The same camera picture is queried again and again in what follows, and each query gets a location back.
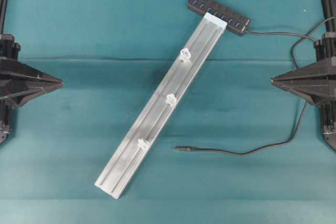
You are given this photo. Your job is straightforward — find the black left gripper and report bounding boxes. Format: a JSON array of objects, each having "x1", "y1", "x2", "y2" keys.
[{"x1": 0, "y1": 34, "x2": 63, "y2": 108}]

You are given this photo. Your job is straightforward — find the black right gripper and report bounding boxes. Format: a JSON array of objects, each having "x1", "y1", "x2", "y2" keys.
[{"x1": 271, "y1": 32, "x2": 335, "y2": 106}]

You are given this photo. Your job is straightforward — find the black USB cable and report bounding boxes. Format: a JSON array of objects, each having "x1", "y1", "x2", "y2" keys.
[{"x1": 174, "y1": 16, "x2": 336, "y2": 157}]

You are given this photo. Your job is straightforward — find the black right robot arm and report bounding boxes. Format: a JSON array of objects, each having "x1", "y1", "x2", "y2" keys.
[{"x1": 271, "y1": 0, "x2": 335, "y2": 149}]

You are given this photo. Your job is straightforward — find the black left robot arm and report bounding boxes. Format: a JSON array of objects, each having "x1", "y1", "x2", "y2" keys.
[{"x1": 1, "y1": 0, "x2": 63, "y2": 143}]

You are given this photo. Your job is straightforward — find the black USB hub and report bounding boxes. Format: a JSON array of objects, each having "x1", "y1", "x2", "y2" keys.
[{"x1": 187, "y1": 0, "x2": 250, "y2": 36}]

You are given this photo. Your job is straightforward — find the green table cloth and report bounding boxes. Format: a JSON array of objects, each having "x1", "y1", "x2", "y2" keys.
[{"x1": 1, "y1": 0, "x2": 335, "y2": 223}]

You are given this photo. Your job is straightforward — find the white zip-tie ring near hub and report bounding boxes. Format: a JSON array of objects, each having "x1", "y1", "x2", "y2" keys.
[{"x1": 179, "y1": 48, "x2": 192, "y2": 63}]

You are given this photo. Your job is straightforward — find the white zip-tie ring far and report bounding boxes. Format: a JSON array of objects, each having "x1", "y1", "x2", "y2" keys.
[{"x1": 137, "y1": 138, "x2": 149, "y2": 151}]

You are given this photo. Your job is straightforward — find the aluminium rail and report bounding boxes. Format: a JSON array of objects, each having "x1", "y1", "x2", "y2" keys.
[{"x1": 95, "y1": 13, "x2": 227, "y2": 199}]

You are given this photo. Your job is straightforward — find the white zip-tie ring middle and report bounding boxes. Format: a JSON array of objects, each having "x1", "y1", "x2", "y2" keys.
[{"x1": 165, "y1": 93, "x2": 177, "y2": 107}]

